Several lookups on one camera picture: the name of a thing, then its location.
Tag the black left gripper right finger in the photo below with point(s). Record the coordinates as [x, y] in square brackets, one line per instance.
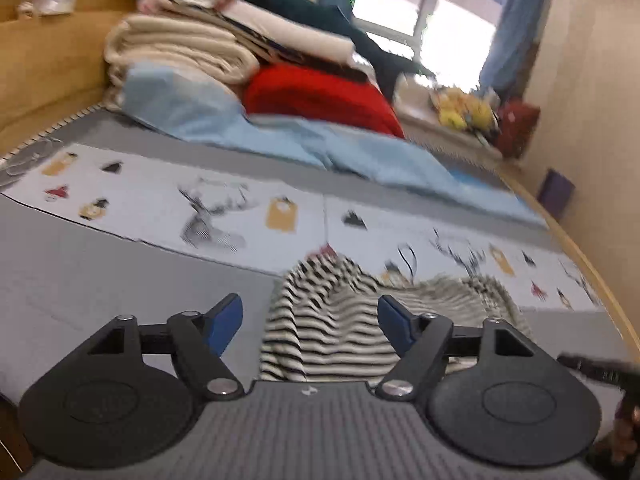
[424, 343]

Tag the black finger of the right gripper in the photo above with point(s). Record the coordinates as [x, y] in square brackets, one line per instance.
[614, 373]

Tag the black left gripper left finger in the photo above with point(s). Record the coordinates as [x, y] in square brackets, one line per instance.
[179, 360]

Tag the black white striped garment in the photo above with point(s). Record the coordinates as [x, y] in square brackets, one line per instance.
[322, 324]

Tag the grey printed bed sheet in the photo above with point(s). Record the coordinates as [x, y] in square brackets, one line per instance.
[103, 218]

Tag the purple box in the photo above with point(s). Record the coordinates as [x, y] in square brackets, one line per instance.
[555, 193]

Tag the red spotted cushion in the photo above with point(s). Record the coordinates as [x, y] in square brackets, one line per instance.
[518, 121]

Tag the yellow plush toys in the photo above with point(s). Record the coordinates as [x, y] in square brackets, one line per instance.
[463, 111]

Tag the light blue blanket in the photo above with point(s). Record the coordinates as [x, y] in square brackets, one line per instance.
[193, 107]

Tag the blue curtain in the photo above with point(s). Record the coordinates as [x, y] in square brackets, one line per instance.
[514, 35]

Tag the red blanket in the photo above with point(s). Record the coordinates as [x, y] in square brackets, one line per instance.
[298, 91]

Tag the cream folded blanket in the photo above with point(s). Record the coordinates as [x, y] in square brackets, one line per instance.
[174, 42]

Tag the window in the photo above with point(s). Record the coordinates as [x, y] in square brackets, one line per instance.
[451, 38]

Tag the white item on headboard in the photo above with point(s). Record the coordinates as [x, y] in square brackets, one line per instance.
[30, 9]

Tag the dark green garment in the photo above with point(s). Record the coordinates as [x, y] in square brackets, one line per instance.
[387, 66]

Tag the wooden bed frame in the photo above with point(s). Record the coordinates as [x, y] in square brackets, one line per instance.
[52, 67]

